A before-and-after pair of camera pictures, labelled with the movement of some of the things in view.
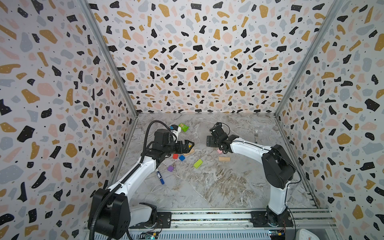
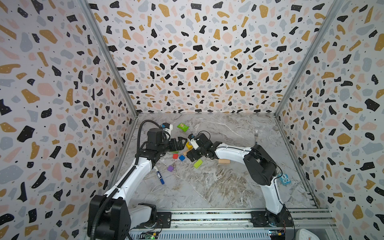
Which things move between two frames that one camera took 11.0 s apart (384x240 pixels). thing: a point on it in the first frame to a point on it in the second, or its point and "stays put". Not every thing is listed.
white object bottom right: x=303 y=234 stays put
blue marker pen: x=160 y=177 stays put
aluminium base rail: x=226 y=224 stays put
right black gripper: x=212 y=141 to x=196 y=150
